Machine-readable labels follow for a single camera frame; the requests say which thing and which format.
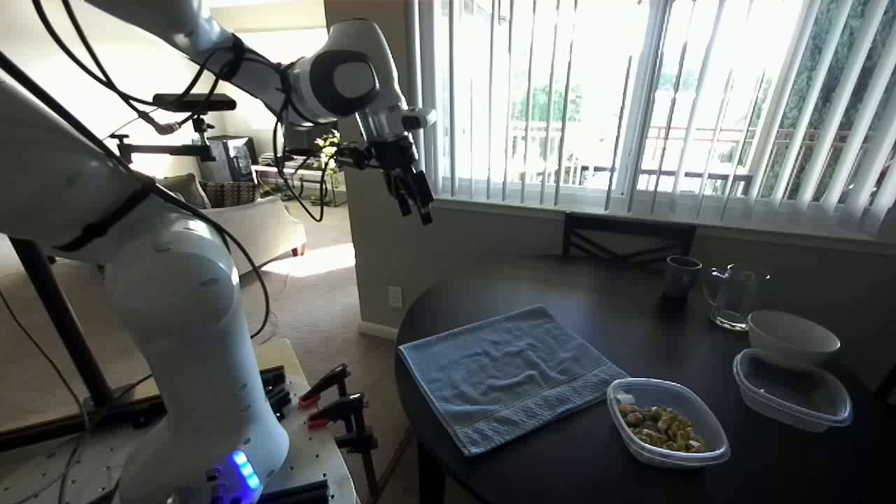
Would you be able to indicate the beige sofa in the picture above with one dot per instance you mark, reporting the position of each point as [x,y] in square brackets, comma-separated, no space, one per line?
[261,226]

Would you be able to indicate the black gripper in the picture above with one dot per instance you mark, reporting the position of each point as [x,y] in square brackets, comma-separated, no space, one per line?
[400,163]

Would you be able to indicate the clear glass jug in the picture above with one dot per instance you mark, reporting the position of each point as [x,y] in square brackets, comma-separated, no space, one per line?
[733,292]

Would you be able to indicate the white lunchbox lid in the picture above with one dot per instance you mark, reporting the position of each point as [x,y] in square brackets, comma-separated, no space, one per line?
[799,399]

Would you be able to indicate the white ceramic bowl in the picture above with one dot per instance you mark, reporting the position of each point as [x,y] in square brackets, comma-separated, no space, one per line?
[788,339]

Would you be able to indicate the black dining chair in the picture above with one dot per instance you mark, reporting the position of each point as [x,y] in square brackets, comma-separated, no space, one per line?
[625,241]

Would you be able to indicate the food pieces in lunchbox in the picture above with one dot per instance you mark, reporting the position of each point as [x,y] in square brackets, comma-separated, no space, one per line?
[662,426]

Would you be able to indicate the clear plastic lunchbox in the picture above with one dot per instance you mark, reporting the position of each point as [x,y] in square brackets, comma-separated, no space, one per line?
[681,399]

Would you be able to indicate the blue towel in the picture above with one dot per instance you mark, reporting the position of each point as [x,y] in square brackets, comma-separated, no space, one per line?
[501,380]

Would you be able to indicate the vertical window blinds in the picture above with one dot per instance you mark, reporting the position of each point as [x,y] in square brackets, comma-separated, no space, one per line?
[712,110]

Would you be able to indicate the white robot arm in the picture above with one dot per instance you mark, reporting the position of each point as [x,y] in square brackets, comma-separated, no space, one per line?
[167,269]

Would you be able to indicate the dark grey mug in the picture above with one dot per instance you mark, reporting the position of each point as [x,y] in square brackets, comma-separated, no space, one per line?
[681,276]

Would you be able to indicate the orange handled clamp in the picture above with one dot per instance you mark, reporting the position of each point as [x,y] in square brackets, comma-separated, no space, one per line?
[356,436]
[334,380]

